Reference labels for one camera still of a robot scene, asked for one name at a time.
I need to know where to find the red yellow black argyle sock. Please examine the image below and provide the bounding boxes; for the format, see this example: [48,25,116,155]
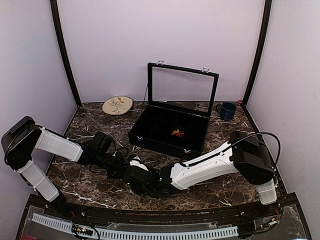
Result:
[171,129,185,138]

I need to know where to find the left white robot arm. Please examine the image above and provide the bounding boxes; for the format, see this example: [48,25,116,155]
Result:
[1,116,128,218]

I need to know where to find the grey slotted cable duct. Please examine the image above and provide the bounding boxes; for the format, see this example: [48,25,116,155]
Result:
[31,212,239,240]

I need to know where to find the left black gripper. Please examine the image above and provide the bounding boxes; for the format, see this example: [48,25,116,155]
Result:
[94,151,128,180]

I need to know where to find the left black frame post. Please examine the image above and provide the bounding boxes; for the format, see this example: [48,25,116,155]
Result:
[49,0,82,108]

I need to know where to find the black frame post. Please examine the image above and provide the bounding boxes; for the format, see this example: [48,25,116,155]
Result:
[49,0,82,108]
[242,0,272,108]

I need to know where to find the black display box with lid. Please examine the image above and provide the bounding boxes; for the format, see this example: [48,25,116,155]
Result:
[128,60,219,158]

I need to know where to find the black front rail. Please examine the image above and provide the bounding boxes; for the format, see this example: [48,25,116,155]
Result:
[27,190,306,231]

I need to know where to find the right black frame post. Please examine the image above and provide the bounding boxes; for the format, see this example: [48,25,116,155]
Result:
[242,0,272,108]

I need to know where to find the floral ceramic plate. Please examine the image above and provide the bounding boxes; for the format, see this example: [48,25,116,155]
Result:
[102,96,133,116]

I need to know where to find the dark blue mug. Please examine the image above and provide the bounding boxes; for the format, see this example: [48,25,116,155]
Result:
[215,102,237,122]

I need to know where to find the small circuit board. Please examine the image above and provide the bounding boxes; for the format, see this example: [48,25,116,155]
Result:
[71,224,94,237]

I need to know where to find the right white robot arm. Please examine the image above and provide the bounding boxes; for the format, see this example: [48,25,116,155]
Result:
[122,131,277,217]

